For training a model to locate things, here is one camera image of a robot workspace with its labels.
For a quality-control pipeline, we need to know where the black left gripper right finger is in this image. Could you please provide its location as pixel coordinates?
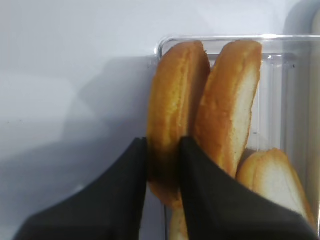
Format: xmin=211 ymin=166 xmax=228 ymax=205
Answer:
xmin=179 ymin=137 xmax=317 ymax=240

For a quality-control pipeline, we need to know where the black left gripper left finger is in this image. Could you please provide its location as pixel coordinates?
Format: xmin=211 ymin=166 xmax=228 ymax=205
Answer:
xmin=14 ymin=138 xmax=147 ymax=240

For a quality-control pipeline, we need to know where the bun half toasted bottom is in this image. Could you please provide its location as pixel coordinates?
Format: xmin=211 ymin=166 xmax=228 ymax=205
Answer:
xmin=146 ymin=41 xmax=211 ymax=209

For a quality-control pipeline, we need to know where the bun half bottom edge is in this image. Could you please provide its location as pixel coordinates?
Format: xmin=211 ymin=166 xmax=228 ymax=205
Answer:
xmin=169 ymin=207 xmax=189 ymax=240

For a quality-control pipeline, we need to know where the bun half lower right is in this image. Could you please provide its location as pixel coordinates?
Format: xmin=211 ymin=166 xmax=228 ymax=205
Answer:
xmin=236 ymin=148 xmax=317 ymax=230

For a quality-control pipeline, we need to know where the bun half upright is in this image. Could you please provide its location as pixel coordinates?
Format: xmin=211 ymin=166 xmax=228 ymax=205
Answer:
xmin=193 ymin=40 xmax=262 ymax=178

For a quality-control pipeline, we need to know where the clear bun box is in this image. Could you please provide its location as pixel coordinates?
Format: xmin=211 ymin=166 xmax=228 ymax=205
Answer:
xmin=156 ymin=35 xmax=320 ymax=240

